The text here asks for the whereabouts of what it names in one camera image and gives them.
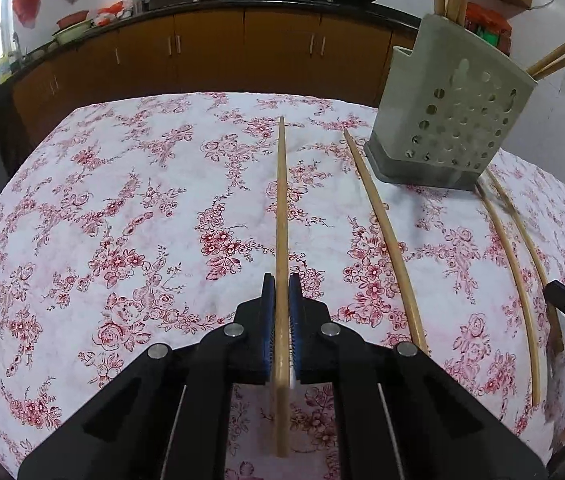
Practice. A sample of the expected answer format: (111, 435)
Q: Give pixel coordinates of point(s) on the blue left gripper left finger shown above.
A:
(268, 310)

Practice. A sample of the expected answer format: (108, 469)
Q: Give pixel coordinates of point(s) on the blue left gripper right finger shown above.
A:
(296, 322)

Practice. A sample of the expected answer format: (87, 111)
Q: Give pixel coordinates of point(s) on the wooden lower kitchen cabinets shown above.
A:
(212, 55)

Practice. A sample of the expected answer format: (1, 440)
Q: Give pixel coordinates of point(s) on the floral pink tablecloth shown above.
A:
(151, 219)

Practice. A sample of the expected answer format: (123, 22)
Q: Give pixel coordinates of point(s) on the green perforated utensil holder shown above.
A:
(448, 104)

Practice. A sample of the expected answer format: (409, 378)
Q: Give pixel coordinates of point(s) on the orange plastic bag on counter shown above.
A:
(486, 23)

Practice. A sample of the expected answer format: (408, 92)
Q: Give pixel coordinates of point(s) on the green and red basins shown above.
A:
(72, 26)

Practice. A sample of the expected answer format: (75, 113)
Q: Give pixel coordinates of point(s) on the black countertop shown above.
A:
(212, 5)

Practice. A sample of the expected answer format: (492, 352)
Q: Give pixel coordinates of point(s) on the red hanging plastic bag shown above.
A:
(26, 12)

